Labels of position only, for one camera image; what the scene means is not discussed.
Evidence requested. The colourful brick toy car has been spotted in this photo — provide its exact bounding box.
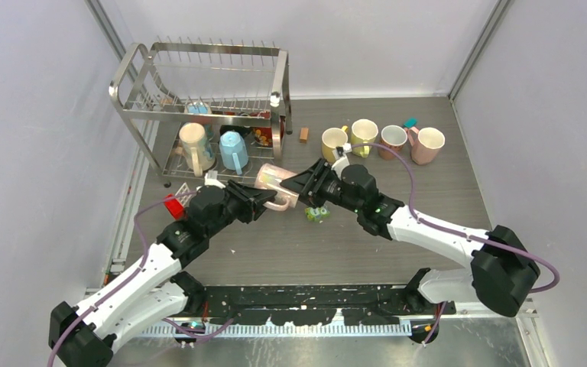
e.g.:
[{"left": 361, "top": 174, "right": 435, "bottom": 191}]
[{"left": 164, "top": 194, "right": 186, "bottom": 220}]

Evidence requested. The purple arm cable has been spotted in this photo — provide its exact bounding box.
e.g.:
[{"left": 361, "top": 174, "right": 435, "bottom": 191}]
[
  {"left": 45, "top": 190, "right": 240, "bottom": 367},
  {"left": 349, "top": 142, "right": 562, "bottom": 346}
]

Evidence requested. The steel two-tier dish rack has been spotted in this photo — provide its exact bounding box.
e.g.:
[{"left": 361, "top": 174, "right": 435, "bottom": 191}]
[{"left": 109, "top": 41, "right": 293, "bottom": 187}]

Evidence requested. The salmon floral mug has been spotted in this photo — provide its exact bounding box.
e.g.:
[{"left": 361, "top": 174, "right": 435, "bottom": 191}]
[{"left": 380, "top": 125, "right": 407, "bottom": 154}]

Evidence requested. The black cup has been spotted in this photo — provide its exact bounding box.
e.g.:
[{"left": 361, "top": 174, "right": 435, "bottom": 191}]
[{"left": 219, "top": 125, "right": 252, "bottom": 138}]

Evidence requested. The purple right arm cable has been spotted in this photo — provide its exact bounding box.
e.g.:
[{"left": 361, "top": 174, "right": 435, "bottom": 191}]
[{"left": 349, "top": 142, "right": 562, "bottom": 346}]

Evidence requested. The white grid brick piece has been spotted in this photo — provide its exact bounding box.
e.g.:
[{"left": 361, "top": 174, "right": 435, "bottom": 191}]
[{"left": 174, "top": 183, "right": 196, "bottom": 207}]

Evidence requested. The pale pink marbled mug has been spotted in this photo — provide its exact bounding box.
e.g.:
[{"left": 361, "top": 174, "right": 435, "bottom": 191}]
[{"left": 254, "top": 164, "right": 299, "bottom": 212}]

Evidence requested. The small teal block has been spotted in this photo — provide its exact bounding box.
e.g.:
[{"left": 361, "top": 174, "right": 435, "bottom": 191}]
[{"left": 402, "top": 118, "right": 417, "bottom": 128}]

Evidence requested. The green owl toy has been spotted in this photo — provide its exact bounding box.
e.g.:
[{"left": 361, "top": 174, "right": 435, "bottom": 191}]
[{"left": 305, "top": 206, "right": 330, "bottom": 222}]

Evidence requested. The yellow cup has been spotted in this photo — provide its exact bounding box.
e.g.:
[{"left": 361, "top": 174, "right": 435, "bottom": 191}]
[{"left": 321, "top": 125, "right": 349, "bottom": 164}]

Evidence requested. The light blue mug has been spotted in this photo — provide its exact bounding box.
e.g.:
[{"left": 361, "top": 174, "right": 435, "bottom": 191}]
[{"left": 219, "top": 131, "right": 248, "bottom": 175}]

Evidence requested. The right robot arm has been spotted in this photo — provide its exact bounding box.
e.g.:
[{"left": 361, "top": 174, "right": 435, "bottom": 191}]
[{"left": 281, "top": 158, "right": 540, "bottom": 317}]

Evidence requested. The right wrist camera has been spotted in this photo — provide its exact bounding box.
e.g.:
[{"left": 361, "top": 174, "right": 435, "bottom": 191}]
[{"left": 332, "top": 143, "right": 352, "bottom": 178}]

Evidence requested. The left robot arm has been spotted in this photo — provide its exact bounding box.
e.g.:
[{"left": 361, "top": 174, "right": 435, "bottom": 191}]
[{"left": 47, "top": 180, "right": 277, "bottom": 366}]

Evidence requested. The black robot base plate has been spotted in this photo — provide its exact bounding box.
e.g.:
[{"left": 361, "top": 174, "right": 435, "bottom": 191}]
[{"left": 176, "top": 284, "right": 437, "bottom": 326}]

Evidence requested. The blue patterned mug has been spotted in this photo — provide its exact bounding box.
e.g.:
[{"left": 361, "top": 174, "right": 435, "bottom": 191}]
[{"left": 185, "top": 101, "right": 212, "bottom": 115}]

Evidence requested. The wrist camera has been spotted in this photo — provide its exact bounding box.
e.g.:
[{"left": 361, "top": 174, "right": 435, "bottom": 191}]
[
  {"left": 332, "top": 143, "right": 352, "bottom": 178},
  {"left": 203, "top": 170, "right": 225, "bottom": 189}
]

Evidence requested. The small wooden block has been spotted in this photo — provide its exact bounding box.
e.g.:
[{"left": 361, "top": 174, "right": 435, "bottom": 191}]
[{"left": 299, "top": 127, "right": 309, "bottom": 144}]

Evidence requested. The lime green mug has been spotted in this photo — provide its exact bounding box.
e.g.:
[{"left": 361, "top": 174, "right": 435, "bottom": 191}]
[{"left": 349, "top": 119, "right": 378, "bottom": 158}]

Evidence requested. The beige patterned mug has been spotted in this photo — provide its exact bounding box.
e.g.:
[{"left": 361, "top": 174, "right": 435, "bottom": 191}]
[{"left": 179, "top": 122, "right": 216, "bottom": 177}]

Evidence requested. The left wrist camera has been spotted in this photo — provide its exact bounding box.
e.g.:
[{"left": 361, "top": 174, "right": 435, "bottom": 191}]
[{"left": 203, "top": 170, "right": 225, "bottom": 189}]

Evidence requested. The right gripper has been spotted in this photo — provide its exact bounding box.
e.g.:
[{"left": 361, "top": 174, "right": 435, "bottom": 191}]
[{"left": 281, "top": 158, "right": 362, "bottom": 215}]

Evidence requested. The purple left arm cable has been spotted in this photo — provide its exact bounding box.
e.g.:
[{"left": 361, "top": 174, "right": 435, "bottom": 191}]
[{"left": 45, "top": 190, "right": 240, "bottom": 367}]

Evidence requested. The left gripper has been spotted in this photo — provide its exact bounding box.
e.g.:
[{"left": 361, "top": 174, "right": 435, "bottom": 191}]
[{"left": 206, "top": 180, "right": 277, "bottom": 238}]

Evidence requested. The pink faceted mug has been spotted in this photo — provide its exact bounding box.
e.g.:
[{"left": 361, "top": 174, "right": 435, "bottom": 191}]
[{"left": 406, "top": 127, "right": 446, "bottom": 165}]

